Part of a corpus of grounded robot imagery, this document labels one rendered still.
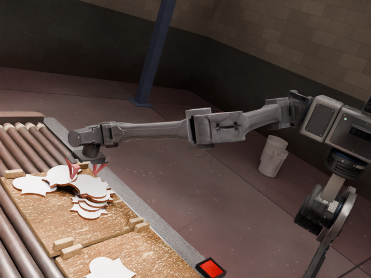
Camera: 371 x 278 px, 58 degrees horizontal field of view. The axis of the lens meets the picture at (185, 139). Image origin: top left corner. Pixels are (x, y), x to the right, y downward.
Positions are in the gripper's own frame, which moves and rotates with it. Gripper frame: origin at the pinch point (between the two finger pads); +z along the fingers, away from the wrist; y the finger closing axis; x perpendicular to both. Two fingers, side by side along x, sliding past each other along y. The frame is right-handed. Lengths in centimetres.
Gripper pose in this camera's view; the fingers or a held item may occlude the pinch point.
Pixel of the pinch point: (83, 175)
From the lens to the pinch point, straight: 129.4
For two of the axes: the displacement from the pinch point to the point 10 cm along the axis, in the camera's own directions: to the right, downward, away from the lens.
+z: -3.5, 8.6, 3.6
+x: 6.8, 5.0, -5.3
